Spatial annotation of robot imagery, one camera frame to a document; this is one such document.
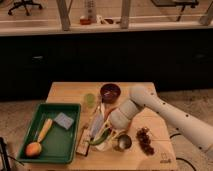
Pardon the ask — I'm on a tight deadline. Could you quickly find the orange bowl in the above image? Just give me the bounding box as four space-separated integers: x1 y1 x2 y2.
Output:
104 107 116 121

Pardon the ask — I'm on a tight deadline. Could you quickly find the red bowl on shelf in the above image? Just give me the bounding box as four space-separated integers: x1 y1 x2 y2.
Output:
80 16 92 25

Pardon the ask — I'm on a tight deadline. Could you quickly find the yellow corn cob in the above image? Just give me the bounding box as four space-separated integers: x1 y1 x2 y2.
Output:
37 118 53 143

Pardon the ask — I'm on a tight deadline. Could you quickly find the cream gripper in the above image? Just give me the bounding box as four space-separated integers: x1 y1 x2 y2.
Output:
100 121 124 144

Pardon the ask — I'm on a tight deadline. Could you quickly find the black stand at left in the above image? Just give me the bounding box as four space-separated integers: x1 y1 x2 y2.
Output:
0 137 11 171

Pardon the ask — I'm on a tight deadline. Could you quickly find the green plastic tray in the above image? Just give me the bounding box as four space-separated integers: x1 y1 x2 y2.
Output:
17 103 81 164

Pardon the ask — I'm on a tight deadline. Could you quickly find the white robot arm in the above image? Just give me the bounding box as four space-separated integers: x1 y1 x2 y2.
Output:
107 85 213 158

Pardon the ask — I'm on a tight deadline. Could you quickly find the grey sponge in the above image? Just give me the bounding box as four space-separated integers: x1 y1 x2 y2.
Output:
54 113 74 130

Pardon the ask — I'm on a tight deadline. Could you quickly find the white paper cup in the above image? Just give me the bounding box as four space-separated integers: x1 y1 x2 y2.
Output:
95 136 112 151

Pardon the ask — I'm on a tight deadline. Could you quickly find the small metal cup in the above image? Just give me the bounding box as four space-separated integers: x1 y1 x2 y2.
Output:
117 134 132 151

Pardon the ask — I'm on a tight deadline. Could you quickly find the black office chair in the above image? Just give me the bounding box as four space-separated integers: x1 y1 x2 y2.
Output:
8 0 43 16

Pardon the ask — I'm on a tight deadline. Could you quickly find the green pepper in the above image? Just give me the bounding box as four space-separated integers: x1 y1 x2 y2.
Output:
88 128 111 146

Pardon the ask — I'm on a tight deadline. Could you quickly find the wooden block brush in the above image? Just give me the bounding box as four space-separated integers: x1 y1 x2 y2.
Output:
76 129 91 156

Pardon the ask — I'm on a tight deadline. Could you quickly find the bunch of dark grapes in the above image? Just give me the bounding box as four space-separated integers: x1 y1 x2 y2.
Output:
136 127 154 155

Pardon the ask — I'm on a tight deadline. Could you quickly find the black cable on floor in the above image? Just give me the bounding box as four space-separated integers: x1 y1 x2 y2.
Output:
169 132 201 171

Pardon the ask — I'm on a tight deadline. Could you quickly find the dark purple bowl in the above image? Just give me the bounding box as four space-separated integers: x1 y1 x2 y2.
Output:
100 83 121 104

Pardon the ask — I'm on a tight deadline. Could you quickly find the white bottle on shelf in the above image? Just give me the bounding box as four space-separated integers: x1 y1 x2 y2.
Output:
85 0 97 23

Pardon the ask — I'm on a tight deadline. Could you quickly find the green plastic cup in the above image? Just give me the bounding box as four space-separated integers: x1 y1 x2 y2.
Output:
84 93 95 108

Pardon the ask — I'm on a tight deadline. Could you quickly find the orange fruit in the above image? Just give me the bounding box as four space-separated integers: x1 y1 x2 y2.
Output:
25 142 42 157

